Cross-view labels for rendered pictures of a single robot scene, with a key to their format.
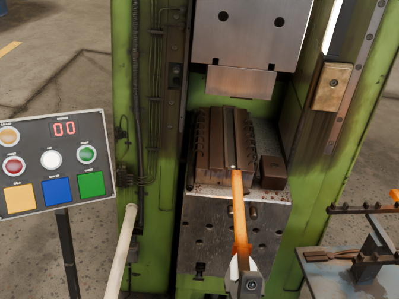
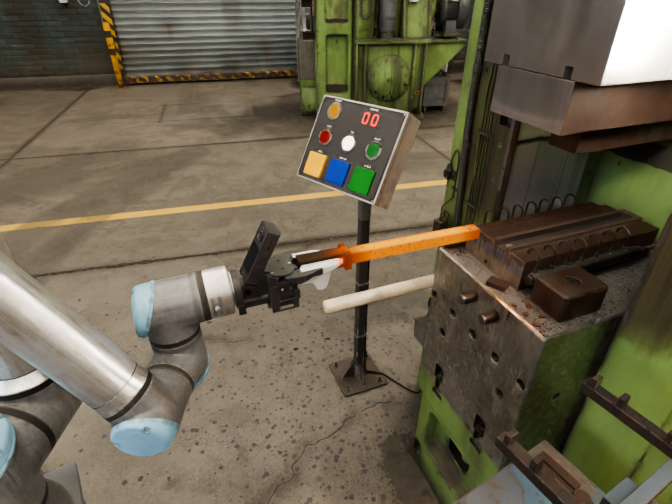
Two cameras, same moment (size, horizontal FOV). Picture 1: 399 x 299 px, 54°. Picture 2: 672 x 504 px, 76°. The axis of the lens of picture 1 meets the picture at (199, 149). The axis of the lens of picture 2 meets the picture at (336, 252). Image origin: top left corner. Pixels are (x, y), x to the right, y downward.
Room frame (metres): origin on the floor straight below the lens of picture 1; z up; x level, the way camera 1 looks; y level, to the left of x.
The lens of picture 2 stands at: (0.41, -0.80, 1.51)
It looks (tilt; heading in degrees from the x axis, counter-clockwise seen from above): 32 degrees down; 71
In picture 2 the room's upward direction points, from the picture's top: straight up
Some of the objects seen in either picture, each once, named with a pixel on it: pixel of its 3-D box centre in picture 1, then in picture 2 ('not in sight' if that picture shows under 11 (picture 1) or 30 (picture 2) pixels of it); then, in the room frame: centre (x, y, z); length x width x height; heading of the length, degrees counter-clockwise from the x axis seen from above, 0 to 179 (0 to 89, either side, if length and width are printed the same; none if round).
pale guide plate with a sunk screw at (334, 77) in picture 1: (331, 87); not in sight; (1.19, -0.41, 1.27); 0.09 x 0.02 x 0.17; 92
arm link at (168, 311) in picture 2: not in sight; (170, 304); (0.33, -0.15, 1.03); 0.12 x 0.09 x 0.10; 2
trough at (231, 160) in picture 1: (230, 134); (571, 229); (1.26, -0.11, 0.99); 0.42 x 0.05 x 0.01; 2
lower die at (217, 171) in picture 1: (223, 141); (559, 237); (1.26, -0.09, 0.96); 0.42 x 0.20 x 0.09; 2
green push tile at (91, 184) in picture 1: (91, 184); (362, 181); (0.88, 0.31, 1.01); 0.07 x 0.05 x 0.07; 117
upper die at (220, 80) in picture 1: (237, 54); (606, 90); (1.26, -0.09, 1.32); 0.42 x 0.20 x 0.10; 2
